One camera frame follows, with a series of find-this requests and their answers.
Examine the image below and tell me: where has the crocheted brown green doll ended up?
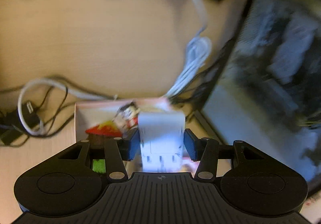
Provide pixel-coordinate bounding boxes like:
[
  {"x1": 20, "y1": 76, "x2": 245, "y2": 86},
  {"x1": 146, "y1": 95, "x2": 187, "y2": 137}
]
[{"x1": 85, "y1": 120, "x2": 123, "y2": 175}]

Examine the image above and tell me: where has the pink cardboard box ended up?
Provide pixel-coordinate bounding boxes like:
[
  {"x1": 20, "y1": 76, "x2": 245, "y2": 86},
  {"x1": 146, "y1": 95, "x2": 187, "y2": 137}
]
[{"x1": 74, "y1": 98, "x2": 199, "y2": 176}]

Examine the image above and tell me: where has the right monitor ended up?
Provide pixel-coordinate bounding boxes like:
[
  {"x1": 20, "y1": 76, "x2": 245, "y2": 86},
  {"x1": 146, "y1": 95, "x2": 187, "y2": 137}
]
[{"x1": 200, "y1": 0, "x2": 320, "y2": 191}]

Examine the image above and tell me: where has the grey looped cable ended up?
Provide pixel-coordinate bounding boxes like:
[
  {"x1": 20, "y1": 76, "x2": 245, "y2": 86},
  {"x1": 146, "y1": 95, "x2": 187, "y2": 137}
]
[{"x1": 17, "y1": 77, "x2": 119, "y2": 136}]

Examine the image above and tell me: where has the white coiled cable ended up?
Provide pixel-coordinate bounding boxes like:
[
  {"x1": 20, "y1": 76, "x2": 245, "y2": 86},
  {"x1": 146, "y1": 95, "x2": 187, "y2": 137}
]
[{"x1": 164, "y1": 0, "x2": 214, "y2": 100}]

